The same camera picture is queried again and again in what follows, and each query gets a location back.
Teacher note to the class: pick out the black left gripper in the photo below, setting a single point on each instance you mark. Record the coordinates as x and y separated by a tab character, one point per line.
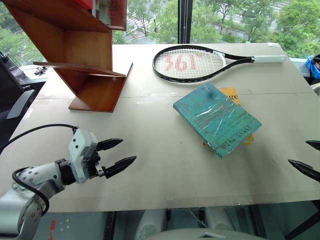
95	165

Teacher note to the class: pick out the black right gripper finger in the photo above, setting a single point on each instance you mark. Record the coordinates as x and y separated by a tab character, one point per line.
306	168
314	145

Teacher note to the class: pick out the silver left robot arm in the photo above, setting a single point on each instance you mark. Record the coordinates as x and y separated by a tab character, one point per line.
40	175

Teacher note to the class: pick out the yellow book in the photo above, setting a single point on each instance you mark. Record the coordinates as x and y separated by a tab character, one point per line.
231	96

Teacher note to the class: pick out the teal shrink-wrapped book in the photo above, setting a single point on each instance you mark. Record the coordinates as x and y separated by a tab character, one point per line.
215	120

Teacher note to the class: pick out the wooden zigzag shelf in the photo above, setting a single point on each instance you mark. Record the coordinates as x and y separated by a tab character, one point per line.
85	50

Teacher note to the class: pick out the blue bag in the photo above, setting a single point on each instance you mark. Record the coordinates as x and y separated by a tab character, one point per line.
312	68

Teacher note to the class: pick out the white robot leg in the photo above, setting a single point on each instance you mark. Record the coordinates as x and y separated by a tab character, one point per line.
218	218
151	223

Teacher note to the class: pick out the black and white tennis racket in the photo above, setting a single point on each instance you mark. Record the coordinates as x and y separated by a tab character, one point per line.
268	59

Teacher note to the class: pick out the bunch of keys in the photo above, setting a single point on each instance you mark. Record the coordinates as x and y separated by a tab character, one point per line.
40	70

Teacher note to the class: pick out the black office chair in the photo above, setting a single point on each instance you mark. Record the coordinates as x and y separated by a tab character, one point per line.
10	85

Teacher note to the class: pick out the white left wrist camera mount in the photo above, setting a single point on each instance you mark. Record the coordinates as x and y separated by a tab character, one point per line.
80	150

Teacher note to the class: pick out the black window frame post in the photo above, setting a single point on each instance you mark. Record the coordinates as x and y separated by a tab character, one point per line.
185	22

